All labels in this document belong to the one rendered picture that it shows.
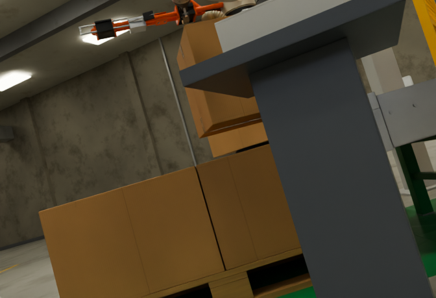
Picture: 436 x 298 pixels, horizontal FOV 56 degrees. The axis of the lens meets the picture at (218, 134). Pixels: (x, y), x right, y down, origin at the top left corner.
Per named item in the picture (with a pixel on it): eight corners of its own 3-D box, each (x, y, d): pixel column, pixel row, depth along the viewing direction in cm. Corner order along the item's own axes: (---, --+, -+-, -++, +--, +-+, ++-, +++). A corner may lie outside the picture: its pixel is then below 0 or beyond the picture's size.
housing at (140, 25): (146, 31, 180) (143, 21, 180) (146, 24, 173) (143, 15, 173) (130, 34, 178) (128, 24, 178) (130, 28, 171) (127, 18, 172)
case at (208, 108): (314, 108, 205) (290, 32, 208) (353, 87, 166) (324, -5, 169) (198, 138, 193) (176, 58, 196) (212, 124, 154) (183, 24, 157)
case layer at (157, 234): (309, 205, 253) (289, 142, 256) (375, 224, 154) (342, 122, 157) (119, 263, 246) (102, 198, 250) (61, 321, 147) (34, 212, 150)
